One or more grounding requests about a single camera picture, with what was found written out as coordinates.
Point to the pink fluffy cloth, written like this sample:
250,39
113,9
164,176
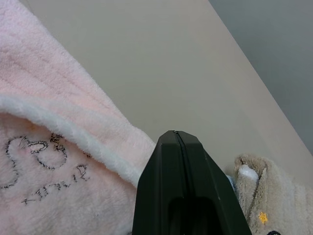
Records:
61,147

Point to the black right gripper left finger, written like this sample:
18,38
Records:
159,186

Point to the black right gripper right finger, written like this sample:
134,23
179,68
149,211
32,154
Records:
207,186

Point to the beige fluffy towel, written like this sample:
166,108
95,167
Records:
274,193

